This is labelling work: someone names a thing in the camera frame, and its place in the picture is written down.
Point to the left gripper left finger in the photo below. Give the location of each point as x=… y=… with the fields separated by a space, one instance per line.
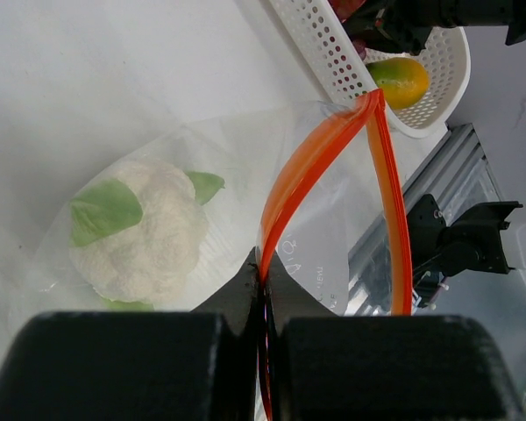
x=138 y=365

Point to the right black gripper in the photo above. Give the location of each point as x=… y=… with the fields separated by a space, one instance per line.
x=396 y=26

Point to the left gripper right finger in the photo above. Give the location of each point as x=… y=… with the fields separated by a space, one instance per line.
x=320 y=366

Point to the red grape bunch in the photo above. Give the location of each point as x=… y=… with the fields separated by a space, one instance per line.
x=359 y=34

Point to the white cauliflower with leaves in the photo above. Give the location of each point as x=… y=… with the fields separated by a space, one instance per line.
x=136 y=232

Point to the clear zip top bag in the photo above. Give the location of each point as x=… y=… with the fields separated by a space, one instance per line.
x=293 y=181

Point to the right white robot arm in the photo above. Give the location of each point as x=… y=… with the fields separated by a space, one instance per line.
x=450 y=14

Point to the yellow green mango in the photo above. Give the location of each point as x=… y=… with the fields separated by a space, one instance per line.
x=404 y=81

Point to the white perforated plastic basket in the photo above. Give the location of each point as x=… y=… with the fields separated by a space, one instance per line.
x=443 y=66

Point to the aluminium mounting rail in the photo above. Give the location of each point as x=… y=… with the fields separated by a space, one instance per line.
x=454 y=215

